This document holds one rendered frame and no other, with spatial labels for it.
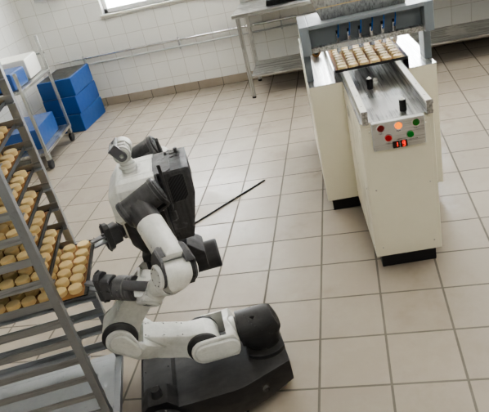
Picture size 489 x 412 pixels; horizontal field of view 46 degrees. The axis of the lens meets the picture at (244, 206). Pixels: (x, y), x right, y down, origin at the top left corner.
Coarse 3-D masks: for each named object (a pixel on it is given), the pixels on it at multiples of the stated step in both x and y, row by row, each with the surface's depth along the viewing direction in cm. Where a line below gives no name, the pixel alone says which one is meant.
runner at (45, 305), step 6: (30, 306) 199; (36, 306) 199; (42, 306) 200; (48, 306) 200; (6, 312) 199; (12, 312) 199; (18, 312) 199; (24, 312) 200; (30, 312) 200; (0, 318) 199; (6, 318) 199; (12, 318) 200
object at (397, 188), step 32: (384, 96) 290; (352, 128) 308; (384, 160) 274; (416, 160) 273; (384, 192) 282; (416, 192) 281; (384, 224) 291; (416, 224) 290; (384, 256) 303; (416, 256) 303
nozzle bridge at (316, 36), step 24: (408, 0) 315; (432, 0) 304; (312, 24) 315; (336, 24) 311; (384, 24) 318; (408, 24) 318; (432, 24) 309; (312, 48) 321; (336, 48) 321; (312, 72) 335
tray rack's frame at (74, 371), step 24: (96, 360) 267; (120, 360) 263; (24, 384) 263; (48, 384) 260; (120, 384) 249; (0, 408) 253; (24, 408) 250; (72, 408) 243; (96, 408) 240; (120, 408) 238
